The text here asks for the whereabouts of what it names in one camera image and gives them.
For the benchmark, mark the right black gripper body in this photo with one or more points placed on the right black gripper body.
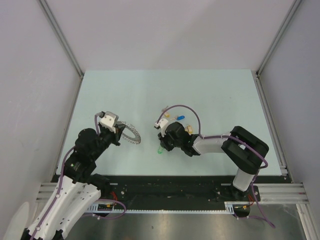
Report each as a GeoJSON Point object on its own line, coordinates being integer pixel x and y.
{"type": "Point", "coordinates": [169, 143]}

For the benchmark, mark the aluminium rail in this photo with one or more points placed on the aluminium rail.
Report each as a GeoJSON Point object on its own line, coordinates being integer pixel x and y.
{"type": "Point", "coordinates": [286, 192]}
{"type": "Point", "coordinates": [45, 192]}

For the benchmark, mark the aluminium frame post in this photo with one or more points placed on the aluminium frame post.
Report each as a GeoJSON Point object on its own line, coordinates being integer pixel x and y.
{"type": "Point", "coordinates": [279, 35]}
{"type": "Point", "coordinates": [49, 15]}

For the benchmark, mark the left aluminium rail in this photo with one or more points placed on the left aluminium rail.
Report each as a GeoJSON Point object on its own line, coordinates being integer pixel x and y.
{"type": "Point", "coordinates": [45, 192]}

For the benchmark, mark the left aluminium frame post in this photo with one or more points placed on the left aluminium frame post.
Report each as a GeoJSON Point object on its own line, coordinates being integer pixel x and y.
{"type": "Point", "coordinates": [49, 15]}

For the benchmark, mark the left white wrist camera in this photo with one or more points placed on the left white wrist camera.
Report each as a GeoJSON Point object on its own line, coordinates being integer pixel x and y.
{"type": "Point", "coordinates": [108, 120]}

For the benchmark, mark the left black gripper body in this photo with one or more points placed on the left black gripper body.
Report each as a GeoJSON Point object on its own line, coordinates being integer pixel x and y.
{"type": "Point", "coordinates": [106, 137]}

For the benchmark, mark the yellow tag key far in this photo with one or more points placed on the yellow tag key far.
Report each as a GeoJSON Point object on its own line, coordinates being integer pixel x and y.
{"type": "Point", "coordinates": [165, 113]}

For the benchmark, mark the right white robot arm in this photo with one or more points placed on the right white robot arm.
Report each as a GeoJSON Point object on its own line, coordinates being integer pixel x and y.
{"type": "Point", "coordinates": [244, 149]}

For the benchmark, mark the right aluminium frame post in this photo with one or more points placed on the right aluminium frame post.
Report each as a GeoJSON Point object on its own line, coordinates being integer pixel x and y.
{"type": "Point", "coordinates": [279, 35]}

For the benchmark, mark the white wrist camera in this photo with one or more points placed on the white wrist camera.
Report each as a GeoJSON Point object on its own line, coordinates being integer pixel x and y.
{"type": "Point", "coordinates": [162, 125]}
{"type": "Point", "coordinates": [108, 120]}

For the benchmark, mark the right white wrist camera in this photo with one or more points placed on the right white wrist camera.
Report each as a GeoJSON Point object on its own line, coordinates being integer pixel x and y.
{"type": "Point", "coordinates": [162, 125]}

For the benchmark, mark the grey slotted cable duct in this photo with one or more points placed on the grey slotted cable duct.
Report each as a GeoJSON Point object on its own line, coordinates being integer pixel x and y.
{"type": "Point", "coordinates": [93, 209]}

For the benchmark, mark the blue tag key far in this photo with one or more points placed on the blue tag key far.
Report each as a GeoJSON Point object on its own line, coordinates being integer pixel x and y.
{"type": "Point", "coordinates": [178, 117]}

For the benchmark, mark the right aluminium rail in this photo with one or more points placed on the right aluminium rail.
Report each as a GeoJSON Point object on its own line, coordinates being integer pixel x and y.
{"type": "Point", "coordinates": [286, 192]}

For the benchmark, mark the yellow tag key right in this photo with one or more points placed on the yellow tag key right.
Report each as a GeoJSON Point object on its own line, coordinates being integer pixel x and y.
{"type": "Point", "coordinates": [190, 129]}

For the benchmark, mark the green tag key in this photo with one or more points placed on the green tag key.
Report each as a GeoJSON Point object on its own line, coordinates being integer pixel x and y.
{"type": "Point", "coordinates": [160, 150]}

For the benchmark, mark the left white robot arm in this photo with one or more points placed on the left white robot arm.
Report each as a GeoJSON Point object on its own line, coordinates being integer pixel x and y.
{"type": "Point", "coordinates": [77, 188]}

